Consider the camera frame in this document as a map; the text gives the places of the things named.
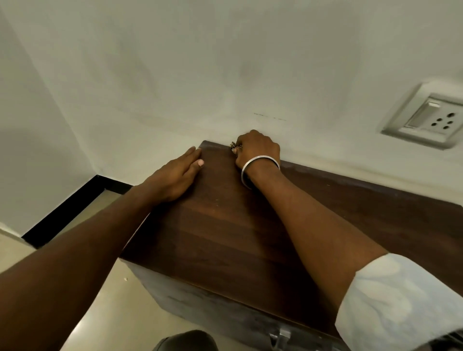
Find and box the person's right hand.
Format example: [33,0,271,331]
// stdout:
[231,130,282,171]

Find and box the person's left hand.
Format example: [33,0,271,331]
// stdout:
[139,146,205,204]

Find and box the dark wooden cabinet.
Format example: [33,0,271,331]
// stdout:
[119,140,463,351]

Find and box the person's right forearm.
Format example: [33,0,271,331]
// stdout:
[248,160,390,312]

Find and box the person's left forearm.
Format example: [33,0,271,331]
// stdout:
[0,184,161,351]

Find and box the person's left leg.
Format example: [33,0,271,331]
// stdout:
[151,329,220,351]

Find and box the silver bangle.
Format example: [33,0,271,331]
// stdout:
[240,155,281,191]

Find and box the black skirting board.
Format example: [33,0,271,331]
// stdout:
[21,175,134,249]

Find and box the white shirt sleeve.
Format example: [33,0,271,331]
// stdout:
[334,253,463,351]

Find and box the small white wall socket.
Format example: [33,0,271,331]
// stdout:
[380,81,463,150]

